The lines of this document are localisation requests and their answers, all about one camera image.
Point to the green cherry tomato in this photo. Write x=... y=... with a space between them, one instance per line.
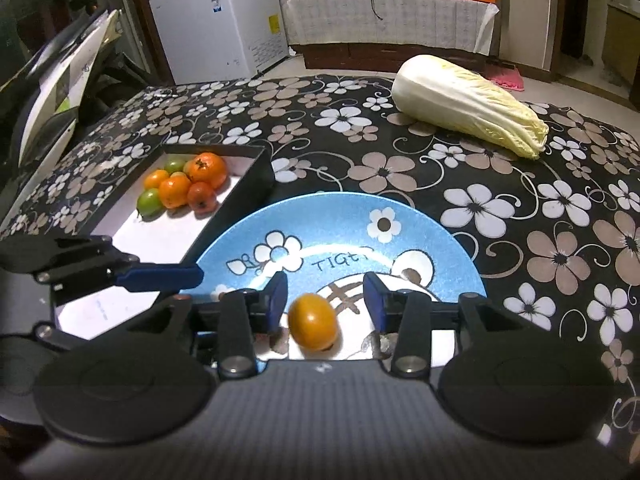
x=175 y=164
x=149 y=202

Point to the black floral tablecloth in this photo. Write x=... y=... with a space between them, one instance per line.
x=400 y=170

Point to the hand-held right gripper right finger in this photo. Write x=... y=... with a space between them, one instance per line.
x=372 y=301

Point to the blue flower-print plate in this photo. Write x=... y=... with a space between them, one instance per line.
x=350 y=225

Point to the white checked cabinet cloth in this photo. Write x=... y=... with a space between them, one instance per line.
x=380 y=20

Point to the large orange-red tomato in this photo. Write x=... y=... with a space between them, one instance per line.
x=207 y=169

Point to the yellow-orange cherry tomato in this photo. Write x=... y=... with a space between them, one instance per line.
x=312 y=320

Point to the beige side cabinet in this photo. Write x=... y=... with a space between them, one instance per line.
x=622 y=40

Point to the napa cabbage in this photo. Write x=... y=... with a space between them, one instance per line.
x=450 y=95

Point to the black and white scooter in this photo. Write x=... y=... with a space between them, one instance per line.
x=55 y=85

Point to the dark wooden TV cabinet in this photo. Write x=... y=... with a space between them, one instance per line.
x=380 y=57

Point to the red cherry tomato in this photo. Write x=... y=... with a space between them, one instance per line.
x=202 y=196

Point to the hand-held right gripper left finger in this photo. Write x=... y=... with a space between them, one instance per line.
x=277 y=301

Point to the black box with white inside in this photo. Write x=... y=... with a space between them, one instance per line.
x=165 y=240

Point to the pink slipper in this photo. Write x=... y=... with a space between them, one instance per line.
x=506 y=77

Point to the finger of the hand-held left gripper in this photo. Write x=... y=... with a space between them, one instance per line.
x=160 y=278

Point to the white chest freezer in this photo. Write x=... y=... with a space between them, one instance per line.
x=210 y=25

